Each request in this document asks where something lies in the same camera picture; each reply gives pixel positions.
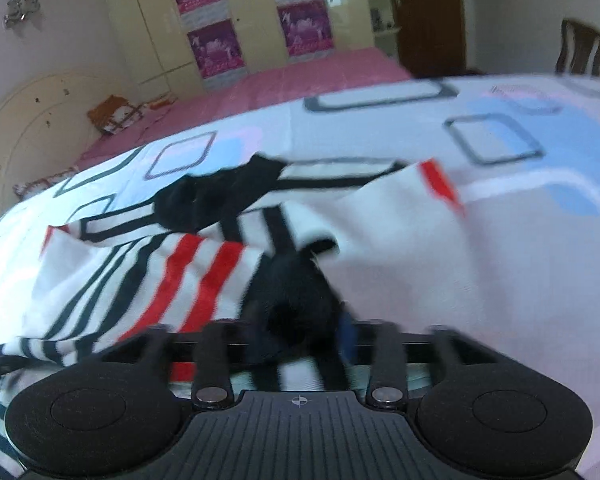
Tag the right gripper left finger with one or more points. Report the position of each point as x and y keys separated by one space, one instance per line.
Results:
x=259 y=305

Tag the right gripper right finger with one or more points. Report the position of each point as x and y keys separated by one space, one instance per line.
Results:
x=345 y=331

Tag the striped white black red shirt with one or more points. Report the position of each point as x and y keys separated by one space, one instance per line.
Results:
x=240 y=269

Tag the white patterned bed sheet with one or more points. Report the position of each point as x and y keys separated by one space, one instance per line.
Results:
x=472 y=201

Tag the pink bed cover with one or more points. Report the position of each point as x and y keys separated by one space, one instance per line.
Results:
x=340 y=71

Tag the orange patterned pillow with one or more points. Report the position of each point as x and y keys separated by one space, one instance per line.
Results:
x=114 y=115

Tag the floral pillow near headboard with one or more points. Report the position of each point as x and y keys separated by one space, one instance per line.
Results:
x=25 y=190

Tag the lower left purple poster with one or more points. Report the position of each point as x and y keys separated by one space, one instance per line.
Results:
x=216 y=49

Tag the cream round headboard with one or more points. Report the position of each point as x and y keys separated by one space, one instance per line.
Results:
x=44 y=127

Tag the cream corner shelf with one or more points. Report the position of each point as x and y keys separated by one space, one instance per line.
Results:
x=384 y=27

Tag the lower right purple poster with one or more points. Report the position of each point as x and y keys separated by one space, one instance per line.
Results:
x=306 y=28

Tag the cream wardrobe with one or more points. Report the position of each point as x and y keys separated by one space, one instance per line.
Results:
x=154 y=42

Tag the dark brown wooden door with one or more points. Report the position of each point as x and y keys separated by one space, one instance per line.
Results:
x=431 y=36

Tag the dark wooden chair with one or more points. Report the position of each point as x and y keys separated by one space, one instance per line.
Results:
x=580 y=49

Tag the wall lamp sconce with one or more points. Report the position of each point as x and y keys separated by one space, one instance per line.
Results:
x=18 y=11

